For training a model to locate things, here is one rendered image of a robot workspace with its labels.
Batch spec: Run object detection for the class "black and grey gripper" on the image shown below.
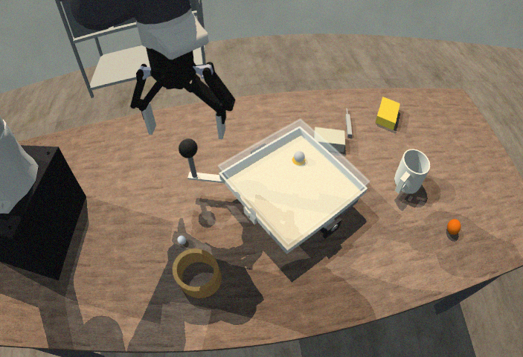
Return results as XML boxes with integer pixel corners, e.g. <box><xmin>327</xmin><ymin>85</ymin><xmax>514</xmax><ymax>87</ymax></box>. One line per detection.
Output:
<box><xmin>130</xmin><ymin>48</ymin><xmax>235</xmax><ymax>139</ymax></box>

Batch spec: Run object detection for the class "small cream box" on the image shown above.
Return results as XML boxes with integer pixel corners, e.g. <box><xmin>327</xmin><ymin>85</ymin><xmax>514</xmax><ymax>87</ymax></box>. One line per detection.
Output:
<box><xmin>315</xmin><ymin>127</ymin><xmax>345</xmax><ymax>152</ymax></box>

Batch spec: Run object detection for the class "orange ball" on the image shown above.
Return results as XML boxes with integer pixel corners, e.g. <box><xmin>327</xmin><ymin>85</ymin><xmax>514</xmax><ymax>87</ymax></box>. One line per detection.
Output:
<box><xmin>447</xmin><ymin>219</ymin><xmax>461</xmax><ymax>235</ymax></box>

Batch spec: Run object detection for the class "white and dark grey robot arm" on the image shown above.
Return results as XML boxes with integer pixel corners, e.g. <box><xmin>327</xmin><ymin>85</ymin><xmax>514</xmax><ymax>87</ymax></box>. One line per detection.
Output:
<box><xmin>0</xmin><ymin>0</ymin><xmax>209</xmax><ymax>213</ymax></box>

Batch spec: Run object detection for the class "tan hollow ring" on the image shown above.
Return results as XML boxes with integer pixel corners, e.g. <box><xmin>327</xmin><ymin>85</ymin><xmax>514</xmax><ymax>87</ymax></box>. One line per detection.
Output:
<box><xmin>173</xmin><ymin>248</ymin><xmax>222</xmax><ymax>298</ymax></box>

